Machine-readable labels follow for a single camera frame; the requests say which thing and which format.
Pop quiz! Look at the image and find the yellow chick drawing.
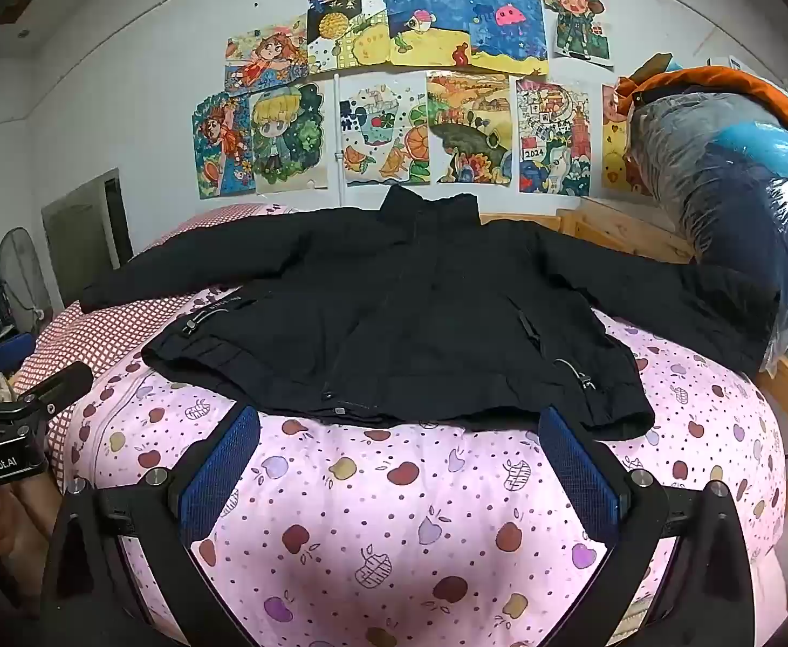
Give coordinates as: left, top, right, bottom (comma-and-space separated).
600, 82, 646, 198

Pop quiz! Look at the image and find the city tower drawing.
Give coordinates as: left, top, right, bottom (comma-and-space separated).
513, 76, 593, 198

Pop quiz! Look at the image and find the orange fruit slices drawing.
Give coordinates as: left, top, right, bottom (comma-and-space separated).
337, 76, 433, 188

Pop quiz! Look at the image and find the pineapple drawing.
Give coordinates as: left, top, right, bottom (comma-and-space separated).
306, 0, 389, 74

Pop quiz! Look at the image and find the dark door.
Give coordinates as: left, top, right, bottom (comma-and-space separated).
40, 167, 133, 285

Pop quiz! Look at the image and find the orange cloth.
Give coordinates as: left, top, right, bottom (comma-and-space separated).
615, 62, 788, 169

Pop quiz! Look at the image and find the pink jellyfish drawing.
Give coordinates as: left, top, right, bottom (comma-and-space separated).
467, 0, 550, 77

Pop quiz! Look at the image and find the blond character drawing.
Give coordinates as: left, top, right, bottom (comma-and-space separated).
248, 79, 331, 194

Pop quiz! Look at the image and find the person's left hand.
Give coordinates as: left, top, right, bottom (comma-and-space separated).
0, 477, 63, 579

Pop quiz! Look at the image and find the orange-haired girl drawing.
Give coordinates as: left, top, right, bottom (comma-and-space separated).
224, 15, 311, 97

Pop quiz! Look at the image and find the fish on blue sea drawing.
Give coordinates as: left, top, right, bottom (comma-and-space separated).
382, 0, 477, 70

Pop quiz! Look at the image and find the pink apple-print quilt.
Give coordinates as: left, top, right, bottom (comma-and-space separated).
60, 286, 788, 647

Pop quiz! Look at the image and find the swimming orange-haired figure drawing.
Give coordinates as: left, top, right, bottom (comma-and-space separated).
190, 90, 258, 201

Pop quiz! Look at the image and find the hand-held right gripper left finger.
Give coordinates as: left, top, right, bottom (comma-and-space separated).
39, 404, 263, 647

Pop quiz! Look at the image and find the wooden bed frame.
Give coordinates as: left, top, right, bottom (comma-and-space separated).
480, 197, 788, 517

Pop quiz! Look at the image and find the black jacket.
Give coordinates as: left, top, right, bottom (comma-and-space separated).
80, 183, 782, 442

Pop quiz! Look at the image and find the standing fan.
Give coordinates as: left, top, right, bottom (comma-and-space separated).
0, 226, 56, 336

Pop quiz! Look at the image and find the hill landscape drawing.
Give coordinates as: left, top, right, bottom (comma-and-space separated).
426, 69, 514, 184

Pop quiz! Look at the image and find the red-haired character drawing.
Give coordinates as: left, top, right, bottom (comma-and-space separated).
537, 0, 615, 68

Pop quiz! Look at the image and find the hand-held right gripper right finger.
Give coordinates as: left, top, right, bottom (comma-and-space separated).
537, 405, 755, 647

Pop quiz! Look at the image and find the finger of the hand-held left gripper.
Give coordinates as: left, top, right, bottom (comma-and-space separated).
0, 332, 36, 376
24, 360, 95, 414

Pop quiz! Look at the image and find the clear plastic bag of bedding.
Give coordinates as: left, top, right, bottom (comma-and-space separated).
626, 81, 788, 378

